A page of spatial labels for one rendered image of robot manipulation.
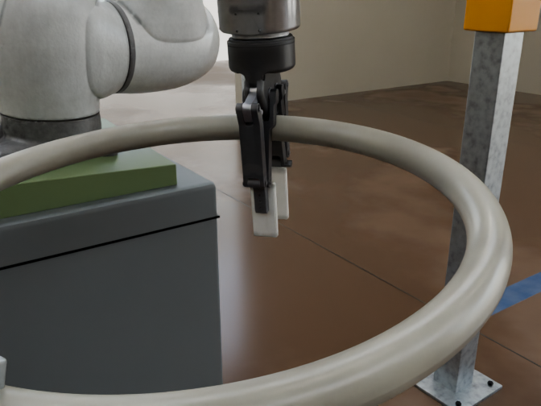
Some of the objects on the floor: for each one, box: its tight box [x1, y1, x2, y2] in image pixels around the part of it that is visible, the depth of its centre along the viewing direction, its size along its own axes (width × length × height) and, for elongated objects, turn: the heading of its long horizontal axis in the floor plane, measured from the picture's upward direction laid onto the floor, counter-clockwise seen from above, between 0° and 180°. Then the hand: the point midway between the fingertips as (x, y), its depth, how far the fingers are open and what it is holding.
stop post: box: [414, 0, 541, 406], centre depth 150 cm, size 20×20×109 cm
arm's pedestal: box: [0, 153, 223, 395], centre depth 111 cm, size 50×50×80 cm
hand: (270, 202), depth 71 cm, fingers closed on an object, 4 cm apart
